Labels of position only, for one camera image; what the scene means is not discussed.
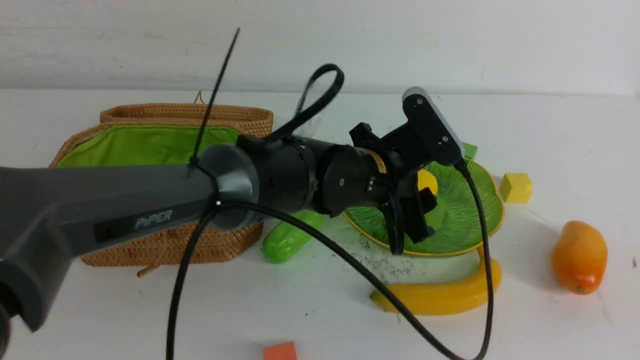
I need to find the orange mango toy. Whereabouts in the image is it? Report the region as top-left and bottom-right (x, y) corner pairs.
(550, 220), (609, 296)

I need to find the yellow cube block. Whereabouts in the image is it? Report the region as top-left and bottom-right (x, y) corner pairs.
(499, 172), (533, 204)

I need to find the woven wicker basket green lining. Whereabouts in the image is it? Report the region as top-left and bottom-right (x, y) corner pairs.
(50, 124), (264, 276)

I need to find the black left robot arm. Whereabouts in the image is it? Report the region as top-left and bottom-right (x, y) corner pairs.
(0, 123), (438, 354)

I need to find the green leaf-shaped glass plate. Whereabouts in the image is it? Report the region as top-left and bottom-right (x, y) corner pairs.
(343, 160), (505, 258)

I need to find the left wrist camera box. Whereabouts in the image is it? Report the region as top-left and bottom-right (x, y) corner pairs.
(402, 86), (465, 167)

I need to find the yellow lemon toy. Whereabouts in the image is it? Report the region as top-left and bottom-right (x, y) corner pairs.
(417, 169), (439, 196)

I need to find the green cube block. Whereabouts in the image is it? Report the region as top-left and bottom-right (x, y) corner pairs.
(461, 142), (478, 161)

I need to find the yellow banana toy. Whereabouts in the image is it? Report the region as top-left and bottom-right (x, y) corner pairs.
(387, 259), (489, 316)

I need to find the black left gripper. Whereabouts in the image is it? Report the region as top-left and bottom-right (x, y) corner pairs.
(349, 122), (438, 256)

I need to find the green cucumber toy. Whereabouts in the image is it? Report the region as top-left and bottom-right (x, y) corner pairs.
(262, 210), (325, 264)

